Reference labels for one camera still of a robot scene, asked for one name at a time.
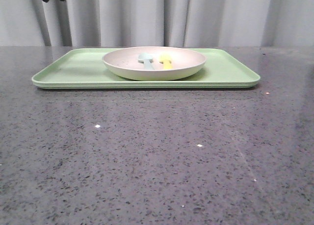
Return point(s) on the yellow plastic fork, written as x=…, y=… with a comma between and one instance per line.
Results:
x=165, y=59

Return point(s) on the beige round plate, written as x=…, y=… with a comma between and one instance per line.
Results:
x=124, y=63

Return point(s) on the light green plastic tray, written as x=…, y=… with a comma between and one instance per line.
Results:
x=85, y=69

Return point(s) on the light blue plastic spoon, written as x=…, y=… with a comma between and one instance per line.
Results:
x=146, y=59

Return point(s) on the grey pleated curtain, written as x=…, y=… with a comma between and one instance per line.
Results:
x=175, y=23

